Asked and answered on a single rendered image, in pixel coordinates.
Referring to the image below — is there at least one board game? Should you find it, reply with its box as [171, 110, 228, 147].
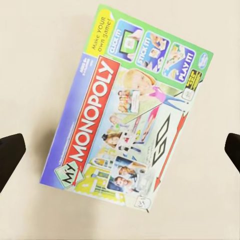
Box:
[39, 2, 214, 213]

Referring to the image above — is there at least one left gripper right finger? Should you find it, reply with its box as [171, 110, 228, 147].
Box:
[224, 133, 240, 172]

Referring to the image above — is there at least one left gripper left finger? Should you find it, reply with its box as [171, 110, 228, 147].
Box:
[0, 133, 26, 193]

